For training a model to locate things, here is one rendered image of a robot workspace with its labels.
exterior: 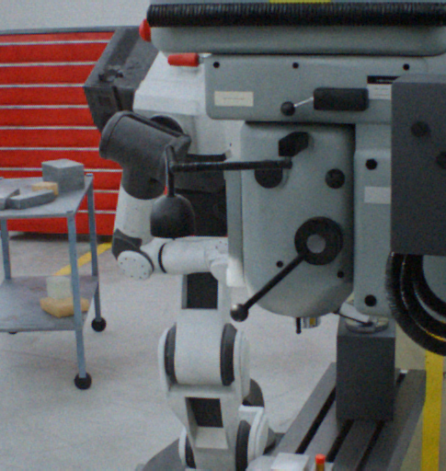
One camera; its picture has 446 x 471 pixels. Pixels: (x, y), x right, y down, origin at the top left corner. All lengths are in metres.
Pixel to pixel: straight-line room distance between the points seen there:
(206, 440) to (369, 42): 1.34
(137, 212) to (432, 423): 1.84
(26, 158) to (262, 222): 5.63
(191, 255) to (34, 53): 4.98
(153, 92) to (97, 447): 2.36
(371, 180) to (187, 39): 0.34
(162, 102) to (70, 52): 4.86
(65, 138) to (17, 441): 3.12
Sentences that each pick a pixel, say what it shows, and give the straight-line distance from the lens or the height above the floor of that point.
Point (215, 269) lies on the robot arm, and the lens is 2.07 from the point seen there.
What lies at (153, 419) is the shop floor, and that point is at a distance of 4.42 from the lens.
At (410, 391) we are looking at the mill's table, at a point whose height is 0.94.
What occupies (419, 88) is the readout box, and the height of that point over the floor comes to 1.72.
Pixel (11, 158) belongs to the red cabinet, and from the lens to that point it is 7.20.
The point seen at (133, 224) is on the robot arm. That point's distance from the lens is 2.11.
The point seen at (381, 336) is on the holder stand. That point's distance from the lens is 2.09.
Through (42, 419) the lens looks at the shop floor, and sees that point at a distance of 4.50.
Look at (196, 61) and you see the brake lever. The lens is 1.77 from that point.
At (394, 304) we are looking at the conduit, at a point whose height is 1.42.
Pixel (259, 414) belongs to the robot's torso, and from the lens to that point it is 2.68.
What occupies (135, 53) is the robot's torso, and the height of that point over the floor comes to 1.68.
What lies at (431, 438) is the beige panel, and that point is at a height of 0.25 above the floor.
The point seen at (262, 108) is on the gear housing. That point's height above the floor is 1.65.
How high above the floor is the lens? 1.86
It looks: 15 degrees down
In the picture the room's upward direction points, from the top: 2 degrees counter-clockwise
